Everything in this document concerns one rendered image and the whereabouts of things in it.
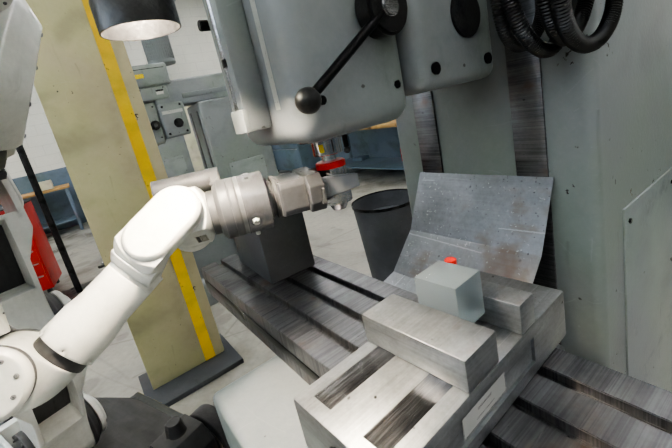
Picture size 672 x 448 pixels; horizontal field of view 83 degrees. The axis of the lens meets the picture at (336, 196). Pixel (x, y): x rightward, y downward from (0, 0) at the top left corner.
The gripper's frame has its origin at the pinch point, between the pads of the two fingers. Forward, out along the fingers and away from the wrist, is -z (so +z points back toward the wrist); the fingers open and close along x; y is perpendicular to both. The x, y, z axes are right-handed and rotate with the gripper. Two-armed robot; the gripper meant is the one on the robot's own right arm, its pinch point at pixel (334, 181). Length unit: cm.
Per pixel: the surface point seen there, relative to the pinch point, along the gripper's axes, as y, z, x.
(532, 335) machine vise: 19.4, -13.9, -24.1
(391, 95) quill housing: -11.3, -8.3, -7.7
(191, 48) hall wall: -198, 21, 944
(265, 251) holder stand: 17.3, 12.0, 26.3
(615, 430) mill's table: 25.2, -14.6, -33.5
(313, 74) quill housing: -15.6, 3.1, -11.5
